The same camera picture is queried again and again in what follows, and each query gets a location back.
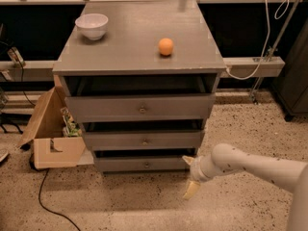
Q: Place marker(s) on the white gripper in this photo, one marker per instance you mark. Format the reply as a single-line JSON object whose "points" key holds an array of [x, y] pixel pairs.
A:
{"points": [[196, 171]]}

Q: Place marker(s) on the grey bottom drawer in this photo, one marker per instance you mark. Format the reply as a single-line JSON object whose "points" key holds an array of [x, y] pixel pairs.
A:
{"points": [[123, 164]]}

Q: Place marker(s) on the grey drawer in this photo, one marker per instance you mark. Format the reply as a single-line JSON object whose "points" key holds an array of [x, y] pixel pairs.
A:
{"points": [[123, 164], [143, 140], [140, 107]]}

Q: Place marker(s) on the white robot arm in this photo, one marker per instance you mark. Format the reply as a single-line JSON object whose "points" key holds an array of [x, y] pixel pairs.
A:
{"points": [[291, 176]]}

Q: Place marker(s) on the grey middle drawer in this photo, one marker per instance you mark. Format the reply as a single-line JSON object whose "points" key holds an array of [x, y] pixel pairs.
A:
{"points": [[143, 140]]}

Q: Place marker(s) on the grey top drawer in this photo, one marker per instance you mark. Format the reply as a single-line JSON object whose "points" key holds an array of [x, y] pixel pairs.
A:
{"points": [[140, 107]]}

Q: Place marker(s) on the grey drawer cabinet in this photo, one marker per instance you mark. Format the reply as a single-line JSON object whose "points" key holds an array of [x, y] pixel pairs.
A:
{"points": [[127, 61]]}

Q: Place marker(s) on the metal stand pole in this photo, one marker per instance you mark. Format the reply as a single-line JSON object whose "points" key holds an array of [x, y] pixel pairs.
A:
{"points": [[266, 58]]}

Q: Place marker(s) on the green package in box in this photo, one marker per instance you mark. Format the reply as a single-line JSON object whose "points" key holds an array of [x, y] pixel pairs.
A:
{"points": [[71, 128]]}

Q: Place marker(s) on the orange fruit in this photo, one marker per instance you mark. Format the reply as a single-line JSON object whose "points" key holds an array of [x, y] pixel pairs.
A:
{"points": [[165, 46]]}

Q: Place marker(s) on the dark grey side cabinet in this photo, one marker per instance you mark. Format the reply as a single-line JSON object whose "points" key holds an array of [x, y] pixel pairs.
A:
{"points": [[291, 86]]}

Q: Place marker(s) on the cardboard box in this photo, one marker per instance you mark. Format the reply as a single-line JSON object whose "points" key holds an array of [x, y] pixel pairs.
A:
{"points": [[44, 132]]}

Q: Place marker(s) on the white bowl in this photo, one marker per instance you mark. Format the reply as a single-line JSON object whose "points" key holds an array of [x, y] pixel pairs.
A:
{"points": [[93, 26]]}

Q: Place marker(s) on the metal window rail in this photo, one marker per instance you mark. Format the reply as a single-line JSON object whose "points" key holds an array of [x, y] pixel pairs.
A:
{"points": [[41, 71]]}

